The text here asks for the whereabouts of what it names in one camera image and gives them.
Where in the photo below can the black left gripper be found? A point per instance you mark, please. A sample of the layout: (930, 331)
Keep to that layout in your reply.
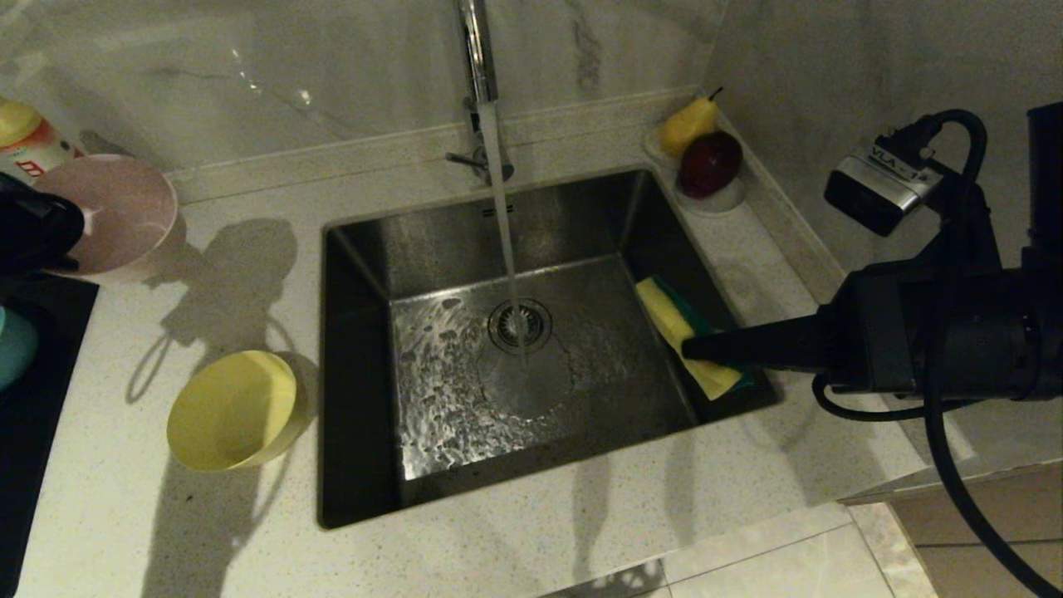
(33, 232)

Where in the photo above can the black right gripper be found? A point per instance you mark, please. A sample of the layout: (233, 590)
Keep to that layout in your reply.
(980, 332)

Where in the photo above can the yellow-capped orange dish soap bottle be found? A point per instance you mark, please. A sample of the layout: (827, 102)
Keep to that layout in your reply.
(25, 141)

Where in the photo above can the pink plastic bowl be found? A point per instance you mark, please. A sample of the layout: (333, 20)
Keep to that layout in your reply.
(124, 216)

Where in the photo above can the green and yellow sponge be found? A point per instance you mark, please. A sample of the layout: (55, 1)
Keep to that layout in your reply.
(664, 311)

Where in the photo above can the blue plastic bowl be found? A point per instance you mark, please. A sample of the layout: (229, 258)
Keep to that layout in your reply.
(15, 345)

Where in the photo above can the stainless steel sink basin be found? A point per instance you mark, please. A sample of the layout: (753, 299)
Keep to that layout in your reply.
(581, 399)

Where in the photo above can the small white dish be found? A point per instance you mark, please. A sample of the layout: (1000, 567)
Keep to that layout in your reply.
(651, 149)
(714, 204)

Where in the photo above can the dark red apple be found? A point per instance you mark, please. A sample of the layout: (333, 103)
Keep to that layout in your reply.
(707, 166)

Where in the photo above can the black induction cooktop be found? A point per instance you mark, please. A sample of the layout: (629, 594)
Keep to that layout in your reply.
(41, 432)

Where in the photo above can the round metal drain strainer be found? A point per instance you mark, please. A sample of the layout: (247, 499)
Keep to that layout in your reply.
(536, 328)

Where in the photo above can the yellow pear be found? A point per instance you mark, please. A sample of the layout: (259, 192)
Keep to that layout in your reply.
(685, 129)

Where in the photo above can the yellow plastic bowl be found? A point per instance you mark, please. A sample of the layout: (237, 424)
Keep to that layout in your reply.
(232, 411)

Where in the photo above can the running water stream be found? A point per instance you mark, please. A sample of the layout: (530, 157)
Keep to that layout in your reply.
(502, 216)

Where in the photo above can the chrome faucet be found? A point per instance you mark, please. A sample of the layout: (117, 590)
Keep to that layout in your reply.
(477, 50)

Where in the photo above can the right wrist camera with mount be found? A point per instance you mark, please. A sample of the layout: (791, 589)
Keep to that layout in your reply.
(880, 187)

